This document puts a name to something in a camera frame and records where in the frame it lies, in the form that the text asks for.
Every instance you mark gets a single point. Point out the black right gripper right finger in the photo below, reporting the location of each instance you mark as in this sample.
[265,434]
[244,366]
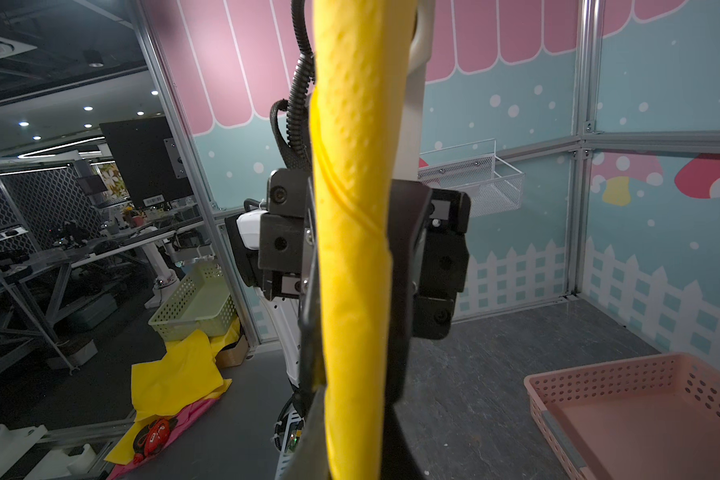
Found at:
[397,460]

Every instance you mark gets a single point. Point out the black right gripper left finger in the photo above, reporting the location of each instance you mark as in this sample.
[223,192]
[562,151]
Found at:
[310,459]

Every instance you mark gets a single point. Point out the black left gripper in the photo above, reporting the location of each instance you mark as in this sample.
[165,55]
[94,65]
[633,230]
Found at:
[276,250]

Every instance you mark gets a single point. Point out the yellow paper napkin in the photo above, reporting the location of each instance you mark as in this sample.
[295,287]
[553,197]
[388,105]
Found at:
[355,116]

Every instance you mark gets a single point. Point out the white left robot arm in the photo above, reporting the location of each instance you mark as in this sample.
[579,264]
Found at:
[294,144]

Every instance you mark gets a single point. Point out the spare yellow napkin pile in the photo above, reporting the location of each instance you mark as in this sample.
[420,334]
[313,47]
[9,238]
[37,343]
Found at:
[187,373]

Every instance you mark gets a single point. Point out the pink cloth on floor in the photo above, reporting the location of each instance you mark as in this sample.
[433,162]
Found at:
[146,439]

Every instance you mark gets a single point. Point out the green perforated plastic basket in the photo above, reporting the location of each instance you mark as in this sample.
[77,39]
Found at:
[201,301]

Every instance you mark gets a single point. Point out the black monitor screen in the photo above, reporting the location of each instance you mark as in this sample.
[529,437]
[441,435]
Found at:
[147,157]

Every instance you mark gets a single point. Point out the pink perforated plastic basket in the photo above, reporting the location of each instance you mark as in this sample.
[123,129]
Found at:
[652,417]

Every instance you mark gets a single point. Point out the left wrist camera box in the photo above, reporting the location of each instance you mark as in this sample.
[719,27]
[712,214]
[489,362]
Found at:
[420,52]

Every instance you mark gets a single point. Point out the white wire wall basket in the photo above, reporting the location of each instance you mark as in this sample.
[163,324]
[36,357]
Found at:
[493,185]

